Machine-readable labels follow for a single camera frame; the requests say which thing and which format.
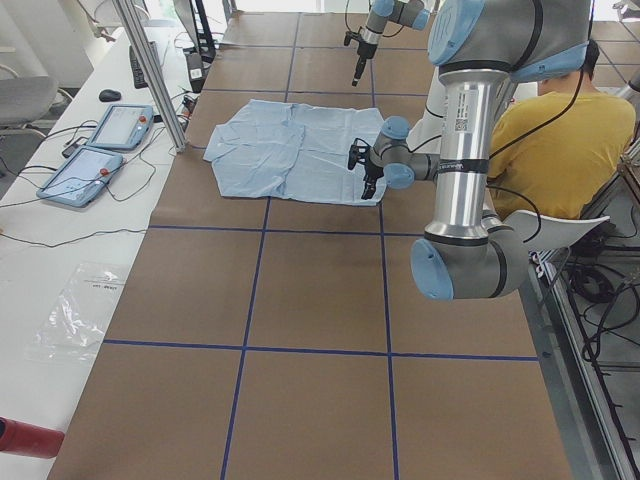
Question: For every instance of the aluminium frame post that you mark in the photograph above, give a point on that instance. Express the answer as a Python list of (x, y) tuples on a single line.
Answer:
[(152, 71)]

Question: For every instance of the grey office chair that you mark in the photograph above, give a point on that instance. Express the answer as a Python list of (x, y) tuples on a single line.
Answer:
[(25, 100)]

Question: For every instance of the person in yellow shirt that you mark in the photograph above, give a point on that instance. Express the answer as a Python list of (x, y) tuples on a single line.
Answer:
[(554, 152)]

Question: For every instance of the clear plastic bag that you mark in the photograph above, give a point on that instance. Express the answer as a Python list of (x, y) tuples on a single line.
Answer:
[(76, 326)]

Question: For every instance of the light blue button shirt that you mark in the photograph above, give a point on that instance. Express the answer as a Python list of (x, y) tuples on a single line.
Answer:
[(291, 151)]

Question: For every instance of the near teach pendant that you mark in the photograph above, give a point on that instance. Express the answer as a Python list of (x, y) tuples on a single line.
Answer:
[(82, 177)]

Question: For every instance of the white plastic chair seat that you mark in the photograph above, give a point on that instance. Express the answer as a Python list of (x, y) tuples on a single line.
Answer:
[(543, 232)]

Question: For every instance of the black computer mouse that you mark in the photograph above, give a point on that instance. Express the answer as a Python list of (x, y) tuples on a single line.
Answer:
[(109, 95)]

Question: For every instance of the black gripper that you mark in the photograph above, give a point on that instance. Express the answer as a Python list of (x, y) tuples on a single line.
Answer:
[(371, 172), (363, 50)]

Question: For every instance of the teach pendant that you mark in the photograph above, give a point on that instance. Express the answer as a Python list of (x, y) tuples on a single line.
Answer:
[(122, 127), (82, 177)]

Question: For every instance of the far teach pendant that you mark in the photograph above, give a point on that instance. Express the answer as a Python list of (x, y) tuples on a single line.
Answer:
[(122, 127)]

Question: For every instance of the red cylinder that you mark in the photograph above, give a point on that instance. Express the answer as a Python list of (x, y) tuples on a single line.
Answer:
[(29, 440)]

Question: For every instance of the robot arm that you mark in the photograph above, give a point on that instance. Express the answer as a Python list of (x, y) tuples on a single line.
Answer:
[(482, 50), (411, 14)]

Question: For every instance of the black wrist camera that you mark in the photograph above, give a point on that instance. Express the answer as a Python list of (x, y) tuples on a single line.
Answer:
[(352, 36), (359, 153)]

